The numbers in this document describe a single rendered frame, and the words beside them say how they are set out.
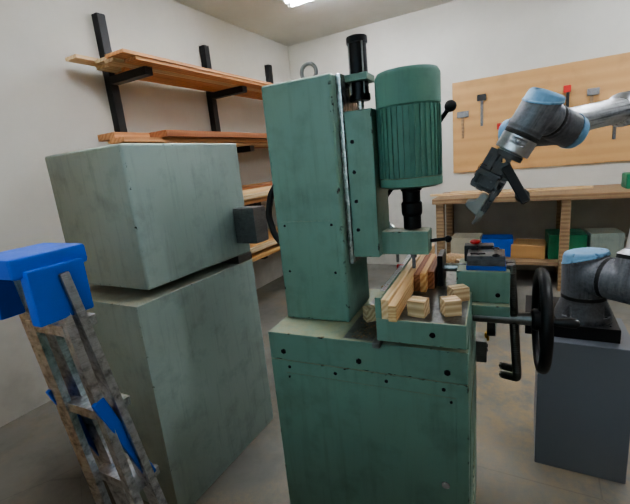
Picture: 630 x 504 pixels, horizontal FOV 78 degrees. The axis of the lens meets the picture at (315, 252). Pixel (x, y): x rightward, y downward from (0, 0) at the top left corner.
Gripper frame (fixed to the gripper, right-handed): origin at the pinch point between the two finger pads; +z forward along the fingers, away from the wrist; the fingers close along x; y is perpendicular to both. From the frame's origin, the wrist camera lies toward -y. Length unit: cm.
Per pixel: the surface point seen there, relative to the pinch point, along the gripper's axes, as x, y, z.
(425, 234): 8.5, 10.5, 8.4
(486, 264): 9.2, -7.5, 7.6
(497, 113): -322, 19, -49
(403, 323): 33.4, 3.8, 23.9
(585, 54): -319, -21, -119
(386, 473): 27, -14, 72
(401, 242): 8.5, 15.4, 13.9
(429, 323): 33.3, -1.2, 20.4
